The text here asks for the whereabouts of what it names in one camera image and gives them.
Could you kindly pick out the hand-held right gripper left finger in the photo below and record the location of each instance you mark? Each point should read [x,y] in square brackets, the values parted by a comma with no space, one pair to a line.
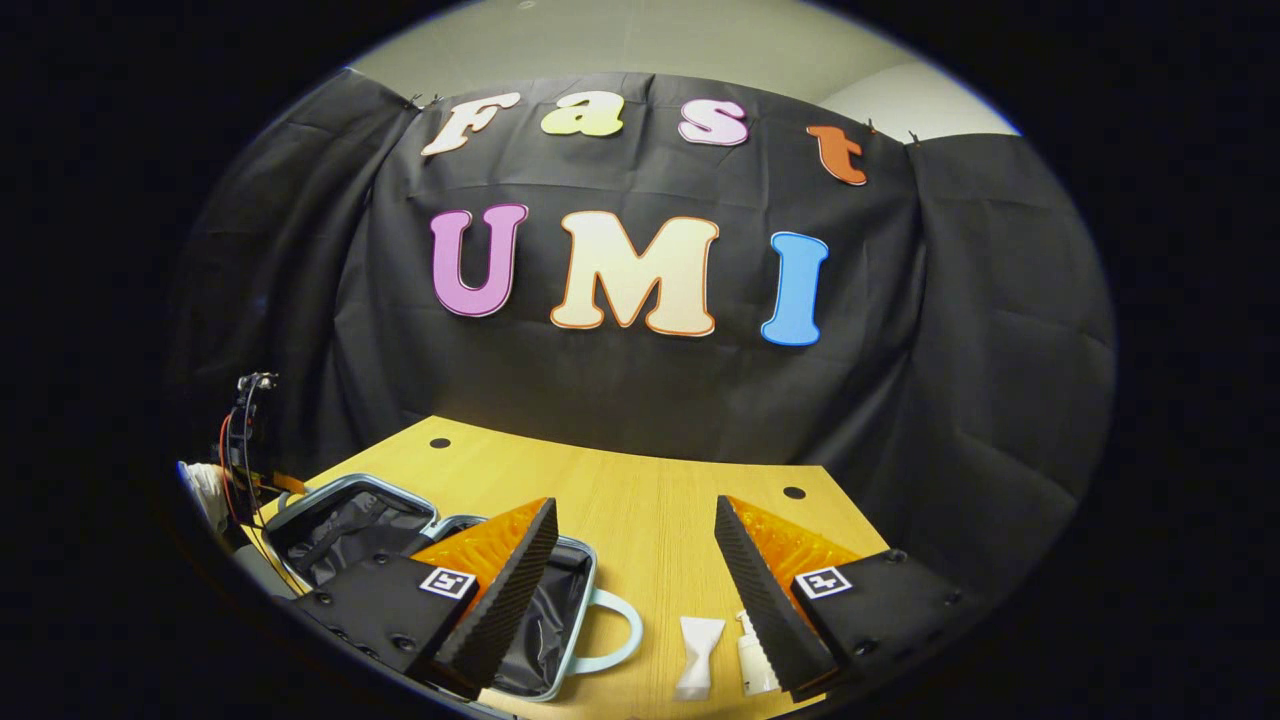
[510,600]

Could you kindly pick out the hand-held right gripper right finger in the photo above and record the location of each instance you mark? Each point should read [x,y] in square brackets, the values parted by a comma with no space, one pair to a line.
[760,600]

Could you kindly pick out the white pump bottle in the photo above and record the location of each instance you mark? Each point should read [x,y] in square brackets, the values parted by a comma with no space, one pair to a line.
[752,660]

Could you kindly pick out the white squeeze tube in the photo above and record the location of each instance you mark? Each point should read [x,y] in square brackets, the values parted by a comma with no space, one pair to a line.
[697,660]

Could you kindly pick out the black backdrop cloth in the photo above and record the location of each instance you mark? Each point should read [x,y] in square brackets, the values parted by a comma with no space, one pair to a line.
[620,390]

